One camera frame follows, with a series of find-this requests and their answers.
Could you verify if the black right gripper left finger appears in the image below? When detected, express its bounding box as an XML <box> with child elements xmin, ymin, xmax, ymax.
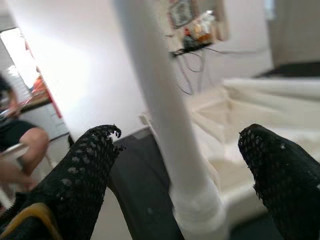
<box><xmin>0</xmin><ymin>123</ymin><xmax>126</xmax><ymax>240</ymax></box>

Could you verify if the framed wall picture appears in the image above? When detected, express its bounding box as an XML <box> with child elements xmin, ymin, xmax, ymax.
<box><xmin>166</xmin><ymin>0</ymin><xmax>195</xmax><ymax>30</ymax></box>

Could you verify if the clear bag of goods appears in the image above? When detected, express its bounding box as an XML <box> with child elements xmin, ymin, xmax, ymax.
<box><xmin>182</xmin><ymin>9</ymin><xmax>217</xmax><ymax>50</ymax></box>

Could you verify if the white plastic table leg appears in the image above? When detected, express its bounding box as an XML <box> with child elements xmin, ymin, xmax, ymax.
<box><xmin>113</xmin><ymin>0</ymin><xmax>230</xmax><ymax>240</ymax></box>

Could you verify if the white cabinet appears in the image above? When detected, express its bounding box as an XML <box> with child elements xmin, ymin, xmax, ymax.
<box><xmin>21</xmin><ymin>37</ymin><xmax>71</xmax><ymax>143</ymax></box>

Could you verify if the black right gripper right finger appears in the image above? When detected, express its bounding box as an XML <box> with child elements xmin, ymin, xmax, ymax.
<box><xmin>237</xmin><ymin>123</ymin><xmax>320</xmax><ymax>240</ymax></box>

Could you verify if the black tablecloth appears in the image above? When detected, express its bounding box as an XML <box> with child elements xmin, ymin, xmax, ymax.
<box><xmin>107</xmin><ymin>62</ymin><xmax>320</xmax><ymax>240</ymax></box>

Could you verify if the white plastic children table top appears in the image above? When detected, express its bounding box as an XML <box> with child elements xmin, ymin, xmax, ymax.
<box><xmin>184</xmin><ymin>77</ymin><xmax>320</xmax><ymax>221</ymax></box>

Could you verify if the seated person in dark clothes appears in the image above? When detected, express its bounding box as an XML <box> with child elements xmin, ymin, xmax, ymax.
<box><xmin>0</xmin><ymin>73</ymin><xmax>50</xmax><ymax>192</ymax></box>

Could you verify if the yellow rubber band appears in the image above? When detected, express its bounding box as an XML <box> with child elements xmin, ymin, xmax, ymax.
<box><xmin>0</xmin><ymin>201</ymin><xmax>63</xmax><ymax>240</ymax></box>

